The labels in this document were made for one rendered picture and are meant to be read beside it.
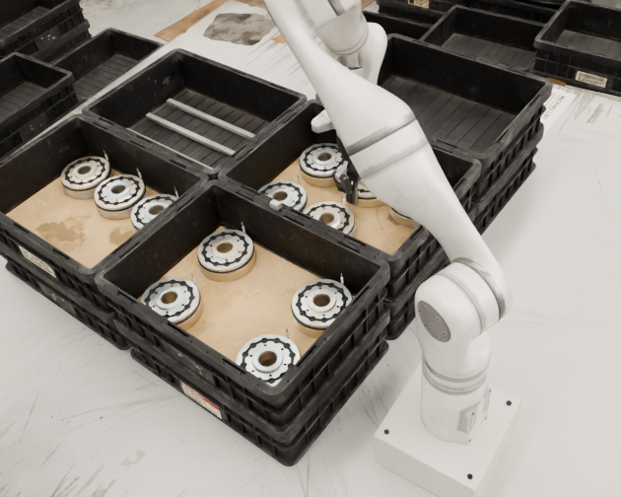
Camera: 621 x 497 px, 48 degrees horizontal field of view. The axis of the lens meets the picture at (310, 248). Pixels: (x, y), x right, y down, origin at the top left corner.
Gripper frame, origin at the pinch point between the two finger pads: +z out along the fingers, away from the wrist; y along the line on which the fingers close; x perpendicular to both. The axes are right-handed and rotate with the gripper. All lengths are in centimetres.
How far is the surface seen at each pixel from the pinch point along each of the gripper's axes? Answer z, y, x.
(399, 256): -7.3, -16.5, -19.6
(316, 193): 2.6, -3.2, 8.2
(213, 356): -7.0, -47.9, -7.7
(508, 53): 46, 131, 28
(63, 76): 28, 19, 131
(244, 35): 14, 52, 78
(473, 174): -7.5, 7.5, -19.7
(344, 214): -0.6, -7.7, -2.0
